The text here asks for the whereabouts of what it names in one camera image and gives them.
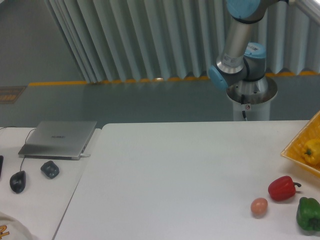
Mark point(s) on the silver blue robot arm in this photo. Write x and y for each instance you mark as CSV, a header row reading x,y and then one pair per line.
x,y
240,45

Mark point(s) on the folding white partition screen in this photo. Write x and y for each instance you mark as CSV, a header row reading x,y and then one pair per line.
x,y
123,40

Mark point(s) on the silver closed laptop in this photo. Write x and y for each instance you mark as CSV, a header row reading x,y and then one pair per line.
x,y
58,140

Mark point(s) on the black power adapter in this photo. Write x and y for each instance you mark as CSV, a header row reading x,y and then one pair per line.
x,y
50,169

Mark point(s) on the brown egg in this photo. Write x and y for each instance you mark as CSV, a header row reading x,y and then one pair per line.
x,y
259,207

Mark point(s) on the yellow wicker basket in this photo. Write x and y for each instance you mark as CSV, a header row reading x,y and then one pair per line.
x,y
294,151

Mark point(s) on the red bell pepper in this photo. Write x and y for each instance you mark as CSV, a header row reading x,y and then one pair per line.
x,y
283,188

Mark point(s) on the brown floor sign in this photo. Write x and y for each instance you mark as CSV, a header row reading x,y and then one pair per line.
x,y
10,94

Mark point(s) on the yellow bell pepper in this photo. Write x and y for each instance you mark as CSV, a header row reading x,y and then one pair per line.
x,y
312,151

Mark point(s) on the black computer mouse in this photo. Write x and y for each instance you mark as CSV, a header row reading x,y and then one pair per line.
x,y
17,182

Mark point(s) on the black device at edge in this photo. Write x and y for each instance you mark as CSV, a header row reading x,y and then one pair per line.
x,y
1,164

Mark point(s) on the green bell pepper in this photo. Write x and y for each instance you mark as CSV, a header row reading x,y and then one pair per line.
x,y
308,214

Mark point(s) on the white cloth with print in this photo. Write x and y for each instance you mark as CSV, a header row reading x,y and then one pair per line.
x,y
12,229

